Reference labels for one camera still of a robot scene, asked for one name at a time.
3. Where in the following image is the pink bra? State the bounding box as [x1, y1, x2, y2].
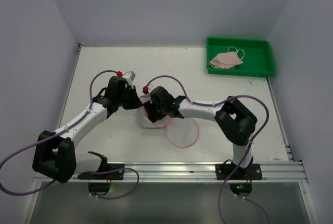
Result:
[209, 46, 246, 70]

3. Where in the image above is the green plastic tray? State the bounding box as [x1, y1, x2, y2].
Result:
[206, 37, 276, 78]

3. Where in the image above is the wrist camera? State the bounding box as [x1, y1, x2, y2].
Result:
[141, 86, 152, 103]
[116, 71, 136, 88]

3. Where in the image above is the purple cable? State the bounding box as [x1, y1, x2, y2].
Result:
[147, 75, 270, 224]
[0, 70, 140, 199]

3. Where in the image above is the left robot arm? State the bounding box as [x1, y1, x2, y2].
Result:
[32, 72, 142, 183]

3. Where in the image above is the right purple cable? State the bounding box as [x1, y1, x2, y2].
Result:
[147, 75, 270, 224]

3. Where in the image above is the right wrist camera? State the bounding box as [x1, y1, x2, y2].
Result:
[141, 86, 152, 103]

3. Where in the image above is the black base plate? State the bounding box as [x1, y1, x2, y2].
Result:
[78, 163, 125, 180]
[215, 163, 263, 180]

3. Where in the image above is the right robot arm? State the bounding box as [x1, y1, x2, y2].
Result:
[143, 86, 258, 174]

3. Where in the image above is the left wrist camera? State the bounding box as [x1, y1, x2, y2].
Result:
[116, 71, 136, 88]

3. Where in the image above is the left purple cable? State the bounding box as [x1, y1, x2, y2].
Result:
[0, 70, 140, 199]

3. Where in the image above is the white mesh laundry bag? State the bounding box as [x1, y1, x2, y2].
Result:
[137, 107, 200, 148]

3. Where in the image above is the aluminium mounting rail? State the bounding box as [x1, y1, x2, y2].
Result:
[32, 159, 309, 183]

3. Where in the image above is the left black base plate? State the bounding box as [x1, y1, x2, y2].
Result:
[78, 163, 125, 180]

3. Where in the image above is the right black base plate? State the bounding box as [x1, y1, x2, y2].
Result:
[215, 163, 263, 180]

